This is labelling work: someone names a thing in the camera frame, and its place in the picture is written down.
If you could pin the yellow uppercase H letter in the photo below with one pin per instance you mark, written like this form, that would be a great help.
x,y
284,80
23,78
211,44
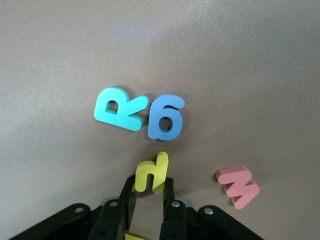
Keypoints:
x,y
133,237

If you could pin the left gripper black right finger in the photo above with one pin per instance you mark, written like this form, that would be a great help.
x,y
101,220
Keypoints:
x,y
180,222

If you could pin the teal uppercase R letter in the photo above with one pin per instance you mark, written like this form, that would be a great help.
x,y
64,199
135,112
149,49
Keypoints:
x,y
122,117

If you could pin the blue lowercase g letter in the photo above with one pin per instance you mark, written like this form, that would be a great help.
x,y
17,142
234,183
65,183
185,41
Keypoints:
x,y
153,117

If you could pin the yellow lowercase h letter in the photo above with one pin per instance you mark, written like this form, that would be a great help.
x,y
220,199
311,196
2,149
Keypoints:
x,y
150,168

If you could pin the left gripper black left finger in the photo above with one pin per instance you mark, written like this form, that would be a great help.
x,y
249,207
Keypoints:
x,y
105,222

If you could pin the reddish pink letter w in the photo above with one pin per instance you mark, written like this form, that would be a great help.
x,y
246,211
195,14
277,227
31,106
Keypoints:
x,y
232,176

